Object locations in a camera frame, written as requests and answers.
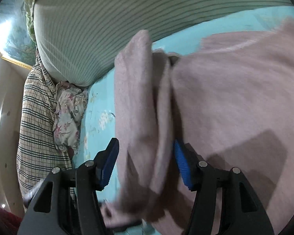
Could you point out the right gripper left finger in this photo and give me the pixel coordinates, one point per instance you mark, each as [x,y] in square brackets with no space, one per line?
[66,202]

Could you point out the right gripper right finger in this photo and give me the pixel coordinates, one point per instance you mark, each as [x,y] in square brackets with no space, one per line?
[241,210]

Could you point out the pink fuzzy sweater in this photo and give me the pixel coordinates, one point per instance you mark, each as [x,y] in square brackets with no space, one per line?
[205,127]

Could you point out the plaid beige blanket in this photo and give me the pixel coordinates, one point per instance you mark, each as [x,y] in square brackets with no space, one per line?
[36,152]

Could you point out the turquoise floral bed sheet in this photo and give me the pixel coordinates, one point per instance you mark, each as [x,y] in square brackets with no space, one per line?
[107,117]

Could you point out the floral quilted blanket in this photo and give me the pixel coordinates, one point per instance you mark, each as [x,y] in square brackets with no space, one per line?
[71,103]

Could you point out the green striped pillow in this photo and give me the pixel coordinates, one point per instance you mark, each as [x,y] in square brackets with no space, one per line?
[79,39]

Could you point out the framed landscape picture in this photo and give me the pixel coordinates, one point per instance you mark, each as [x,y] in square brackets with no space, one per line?
[16,46]

